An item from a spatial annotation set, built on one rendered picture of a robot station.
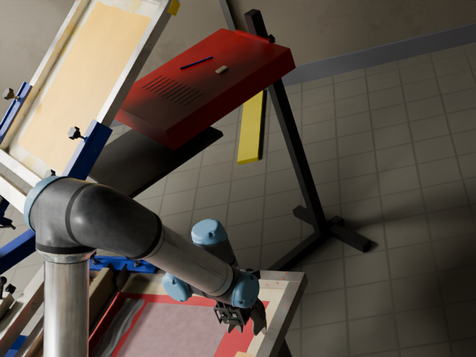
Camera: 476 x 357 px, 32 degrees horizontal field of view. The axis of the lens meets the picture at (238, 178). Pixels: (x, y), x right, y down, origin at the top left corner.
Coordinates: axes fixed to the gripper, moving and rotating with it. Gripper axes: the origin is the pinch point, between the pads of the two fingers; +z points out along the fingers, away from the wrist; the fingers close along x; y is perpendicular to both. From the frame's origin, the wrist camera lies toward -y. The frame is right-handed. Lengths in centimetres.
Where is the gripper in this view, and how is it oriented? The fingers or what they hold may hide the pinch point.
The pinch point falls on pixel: (252, 327)
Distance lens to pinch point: 214.1
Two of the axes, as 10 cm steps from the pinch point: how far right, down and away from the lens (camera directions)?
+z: 2.9, 7.9, 5.4
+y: -3.5, 6.2, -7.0
